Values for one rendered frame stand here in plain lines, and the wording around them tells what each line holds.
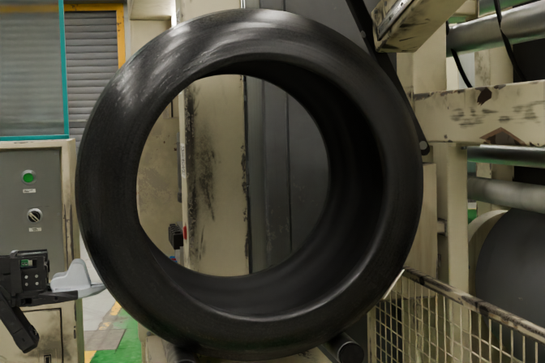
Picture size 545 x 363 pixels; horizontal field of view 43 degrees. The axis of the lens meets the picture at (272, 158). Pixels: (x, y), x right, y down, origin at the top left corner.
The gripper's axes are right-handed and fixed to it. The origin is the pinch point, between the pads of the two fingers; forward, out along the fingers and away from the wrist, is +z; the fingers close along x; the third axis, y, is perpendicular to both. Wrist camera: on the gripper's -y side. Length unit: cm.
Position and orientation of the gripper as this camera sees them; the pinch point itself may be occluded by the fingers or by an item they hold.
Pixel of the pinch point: (100, 290)
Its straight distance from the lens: 122.1
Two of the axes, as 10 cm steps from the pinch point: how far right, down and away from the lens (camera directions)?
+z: 9.7, -0.4, 2.4
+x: -2.4, -0.4, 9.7
